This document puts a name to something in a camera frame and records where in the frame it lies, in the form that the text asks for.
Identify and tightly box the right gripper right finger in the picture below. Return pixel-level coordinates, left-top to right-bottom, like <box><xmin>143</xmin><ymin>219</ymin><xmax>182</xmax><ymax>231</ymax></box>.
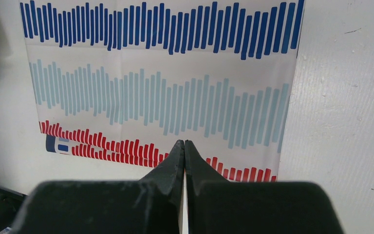
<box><xmin>185</xmin><ymin>140</ymin><xmax>343</xmax><ymax>234</ymax></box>

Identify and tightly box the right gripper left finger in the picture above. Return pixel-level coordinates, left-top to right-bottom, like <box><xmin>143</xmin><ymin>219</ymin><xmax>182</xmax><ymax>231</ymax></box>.
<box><xmin>12</xmin><ymin>140</ymin><xmax>185</xmax><ymax>234</ymax></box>

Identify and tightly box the patterned cloth napkin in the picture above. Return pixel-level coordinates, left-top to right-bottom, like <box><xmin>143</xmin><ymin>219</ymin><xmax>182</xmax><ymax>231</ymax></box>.
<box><xmin>19</xmin><ymin>0</ymin><xmax>306</xmax><ymax>182</ymax></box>

